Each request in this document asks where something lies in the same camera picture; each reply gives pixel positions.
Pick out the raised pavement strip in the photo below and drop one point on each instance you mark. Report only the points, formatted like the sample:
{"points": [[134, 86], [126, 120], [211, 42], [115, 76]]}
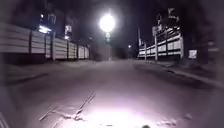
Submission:
{"points": [[26, 71], [195, 75]]}

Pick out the pale slatted fence with posts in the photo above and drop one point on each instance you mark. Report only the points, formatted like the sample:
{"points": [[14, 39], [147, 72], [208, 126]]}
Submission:
{"points": [[166, 45]]}

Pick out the pale sign board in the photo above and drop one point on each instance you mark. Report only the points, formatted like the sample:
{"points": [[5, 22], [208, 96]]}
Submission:
{"points": [[192, 54]]}

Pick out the grey asphalt road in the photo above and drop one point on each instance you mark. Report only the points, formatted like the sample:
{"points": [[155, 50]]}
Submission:
{"points": [[113, 93]]}

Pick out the robot's own part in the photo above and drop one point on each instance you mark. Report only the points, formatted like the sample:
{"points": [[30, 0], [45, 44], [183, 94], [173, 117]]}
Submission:
{"points": [[145, 126]]}

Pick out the dark building with lit windows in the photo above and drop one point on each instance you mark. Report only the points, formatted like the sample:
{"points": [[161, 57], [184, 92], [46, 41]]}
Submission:
{"points": [[53, 23]]}

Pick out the street lamp on pole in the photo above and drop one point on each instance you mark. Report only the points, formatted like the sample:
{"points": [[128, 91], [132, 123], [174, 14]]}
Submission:
{"points": [[107, 25]]}

